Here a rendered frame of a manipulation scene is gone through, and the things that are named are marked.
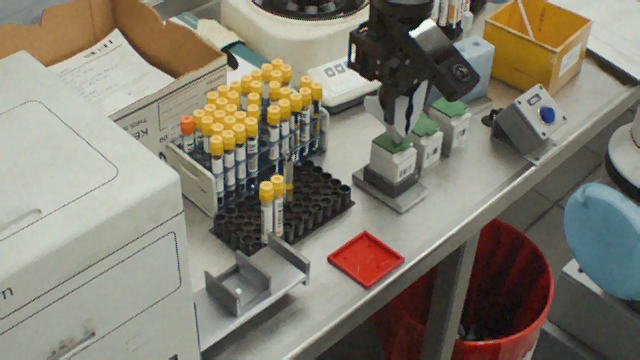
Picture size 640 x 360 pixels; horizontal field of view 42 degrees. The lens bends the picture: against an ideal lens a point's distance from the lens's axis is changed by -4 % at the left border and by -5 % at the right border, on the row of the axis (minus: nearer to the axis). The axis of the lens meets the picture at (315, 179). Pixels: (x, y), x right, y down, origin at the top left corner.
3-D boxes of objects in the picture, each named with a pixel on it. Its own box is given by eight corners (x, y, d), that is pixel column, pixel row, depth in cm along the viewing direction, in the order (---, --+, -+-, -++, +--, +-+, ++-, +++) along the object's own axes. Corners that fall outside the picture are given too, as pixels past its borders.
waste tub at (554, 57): (545, 105, 133) (557, 51, 126) (474, 71, 139) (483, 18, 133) (582, 71, 141) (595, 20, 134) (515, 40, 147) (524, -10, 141)
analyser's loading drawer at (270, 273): (171, 380, 90) (166, 351, 86) (134, 344, 93) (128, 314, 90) (309, 284, 101) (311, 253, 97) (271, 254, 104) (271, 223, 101)
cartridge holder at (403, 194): (401, 214, 113) (404, 194, 111) (351, 181, 118) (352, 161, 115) (427, 195, 116) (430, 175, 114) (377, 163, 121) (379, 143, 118)
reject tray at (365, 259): (367, 290, 103) (367, 286, 102) (326, 260, 107) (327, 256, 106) (404, 262, 107) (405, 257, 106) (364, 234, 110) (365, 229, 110)
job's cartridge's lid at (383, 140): (398, 158, 109) (398, 154, 109) (370, 142, 112) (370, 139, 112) (417, 145, 112) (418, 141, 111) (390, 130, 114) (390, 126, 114)
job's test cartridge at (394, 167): (393, 196, 114) (397, 159, 110) (366, 179, 116) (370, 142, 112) (413, 182, 116) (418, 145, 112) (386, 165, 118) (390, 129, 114)
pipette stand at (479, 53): (446, 127, 128) (454, 71, 121) (415, 103, 132) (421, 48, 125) (492, 105, 132) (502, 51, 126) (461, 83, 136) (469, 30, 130)
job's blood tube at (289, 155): (287, 216, 112) (289, 157, 105) (280, 211, 112) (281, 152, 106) (295, 212, 112) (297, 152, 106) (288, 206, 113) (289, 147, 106)
